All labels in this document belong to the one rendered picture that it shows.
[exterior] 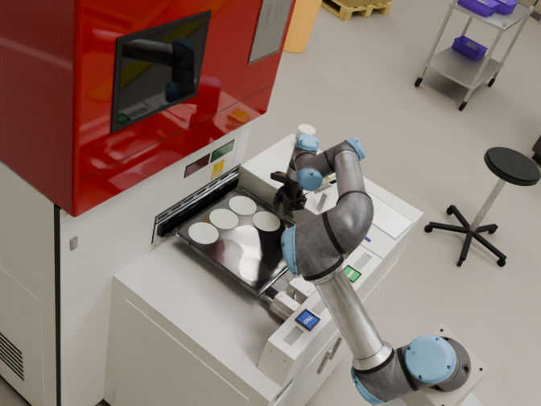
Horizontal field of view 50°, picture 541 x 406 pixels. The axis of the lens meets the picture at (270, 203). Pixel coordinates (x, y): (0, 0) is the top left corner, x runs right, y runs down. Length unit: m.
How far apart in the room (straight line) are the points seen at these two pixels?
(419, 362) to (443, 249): 2.26
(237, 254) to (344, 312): 0.54
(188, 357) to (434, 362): 0.73
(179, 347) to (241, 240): 0.41
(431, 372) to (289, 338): 0.40
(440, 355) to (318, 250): 0.41
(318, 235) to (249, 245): 0.58
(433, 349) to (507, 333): 1.98
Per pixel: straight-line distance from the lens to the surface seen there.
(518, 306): 3.71
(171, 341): 1.86
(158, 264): 1.94
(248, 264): 1.89
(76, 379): 2.20
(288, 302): 1.81
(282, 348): 1.64
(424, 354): 1.56
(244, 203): 2.10
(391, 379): 1.58
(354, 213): 1.41
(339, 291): 1.47
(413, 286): 3.42
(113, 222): 1.72
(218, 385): 1.82
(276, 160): 2.24
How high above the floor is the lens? 2.26
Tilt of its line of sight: 39 degrees down
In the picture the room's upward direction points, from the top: 17 degrees clockwise
